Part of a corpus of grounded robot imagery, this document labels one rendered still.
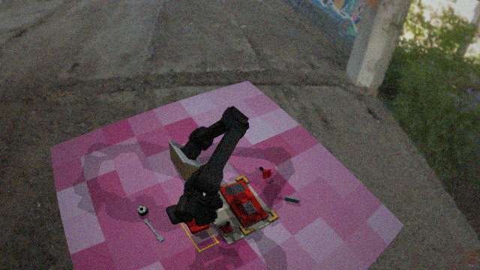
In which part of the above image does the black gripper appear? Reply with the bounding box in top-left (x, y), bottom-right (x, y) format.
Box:
top-left (166, 193), bottom-right (224, 225)

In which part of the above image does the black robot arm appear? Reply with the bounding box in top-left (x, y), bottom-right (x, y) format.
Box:
top-left (173, 106), bottom-right (249, 227)

